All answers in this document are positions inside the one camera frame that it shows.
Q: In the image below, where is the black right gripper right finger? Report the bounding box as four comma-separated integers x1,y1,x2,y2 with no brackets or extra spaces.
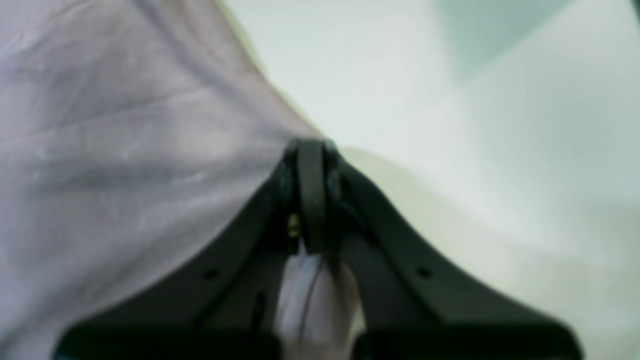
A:
311,140,584,360

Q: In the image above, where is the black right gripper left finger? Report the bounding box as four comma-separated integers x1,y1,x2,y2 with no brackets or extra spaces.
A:
53,139,313,360

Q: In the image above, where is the mauve pink t-shirt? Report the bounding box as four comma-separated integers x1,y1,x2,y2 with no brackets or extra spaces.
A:
0,0,361,360

